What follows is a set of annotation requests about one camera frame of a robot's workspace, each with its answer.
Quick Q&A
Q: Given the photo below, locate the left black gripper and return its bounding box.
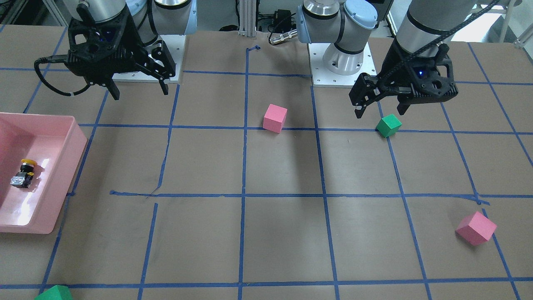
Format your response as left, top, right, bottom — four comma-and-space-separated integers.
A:
349, 39, 458, 119

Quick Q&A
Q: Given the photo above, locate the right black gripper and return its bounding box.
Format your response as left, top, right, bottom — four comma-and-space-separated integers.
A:
67, 16, 175, 100

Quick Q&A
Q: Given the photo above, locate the yellow push button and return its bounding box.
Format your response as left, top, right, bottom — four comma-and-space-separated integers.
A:
10, 159, 37, 188

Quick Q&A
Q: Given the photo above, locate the green cube near left arm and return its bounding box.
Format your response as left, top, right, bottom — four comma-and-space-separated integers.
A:
376, 114, 402, 138

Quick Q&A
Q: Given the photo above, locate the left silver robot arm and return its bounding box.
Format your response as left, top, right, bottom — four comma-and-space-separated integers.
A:
296, 0, 508, 118

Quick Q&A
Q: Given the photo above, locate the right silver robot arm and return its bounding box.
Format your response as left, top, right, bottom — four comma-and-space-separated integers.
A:
65, 0, 197, 100

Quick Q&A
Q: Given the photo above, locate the pink plastic bin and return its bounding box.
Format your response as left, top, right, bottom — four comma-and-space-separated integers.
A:
0, 112, 87, 234

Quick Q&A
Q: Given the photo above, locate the pink cube centre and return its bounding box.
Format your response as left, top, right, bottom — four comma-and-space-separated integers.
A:
262, 104, 288, 134

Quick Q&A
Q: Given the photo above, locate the metal cylinder connector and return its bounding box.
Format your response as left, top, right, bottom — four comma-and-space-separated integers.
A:
268, 29, 298, 45

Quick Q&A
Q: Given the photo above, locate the black power adapter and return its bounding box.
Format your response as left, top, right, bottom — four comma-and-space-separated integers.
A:
271, 9, 292, 33

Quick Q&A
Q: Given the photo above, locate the pink cube near edge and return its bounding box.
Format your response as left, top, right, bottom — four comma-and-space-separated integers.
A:
455, 211, 497, 246

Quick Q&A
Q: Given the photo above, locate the green cube at corner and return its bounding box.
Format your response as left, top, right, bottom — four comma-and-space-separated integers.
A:
34, 285, 73, 300

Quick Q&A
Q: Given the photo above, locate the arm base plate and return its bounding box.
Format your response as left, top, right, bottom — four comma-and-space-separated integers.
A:
308, 42, 377, 88
112, 35, 187, 84

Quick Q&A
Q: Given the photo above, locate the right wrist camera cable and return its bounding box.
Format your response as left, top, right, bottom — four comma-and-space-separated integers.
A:
34, 56, 93, 97

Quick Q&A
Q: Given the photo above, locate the aluminium frame post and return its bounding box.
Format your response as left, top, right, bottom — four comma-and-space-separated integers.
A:
238, 0, 257, 38

